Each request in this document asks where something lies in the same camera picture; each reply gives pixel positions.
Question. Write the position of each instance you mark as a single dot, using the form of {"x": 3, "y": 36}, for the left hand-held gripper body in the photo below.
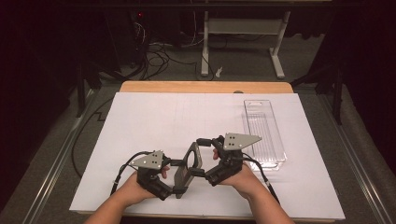
{"x": 149, "y": 174}

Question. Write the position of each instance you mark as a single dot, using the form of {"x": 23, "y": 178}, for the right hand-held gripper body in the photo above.
{"x": 230, "y": 161}

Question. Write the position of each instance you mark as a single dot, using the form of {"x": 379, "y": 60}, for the clear plastic tray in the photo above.
{"x": 264, "y": 137}

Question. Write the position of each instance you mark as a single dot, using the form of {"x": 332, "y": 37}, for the person's left hand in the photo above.
{"x": 135, "y": 191}

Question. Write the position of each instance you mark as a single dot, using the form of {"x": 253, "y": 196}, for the person's right hand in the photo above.
{"x": 247, "y": 183}

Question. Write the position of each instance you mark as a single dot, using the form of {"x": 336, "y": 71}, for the white table sheet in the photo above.
{"x": 155, "y": 124}

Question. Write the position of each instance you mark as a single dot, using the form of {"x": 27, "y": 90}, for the small white plastic piece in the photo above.
{"x": 219, "y": 71}

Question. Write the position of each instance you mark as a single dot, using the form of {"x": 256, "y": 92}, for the black stand leg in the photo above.
{"x": 336, "y": 93}
{"x": 81, "y": 90}

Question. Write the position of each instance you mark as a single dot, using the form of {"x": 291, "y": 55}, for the white metal stand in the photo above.
{"x": 246, "y": 26}

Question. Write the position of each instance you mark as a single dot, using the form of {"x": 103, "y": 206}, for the metal floor rail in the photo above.
{"x": 355, "y": 161}
{"x": 56, "y": 165}

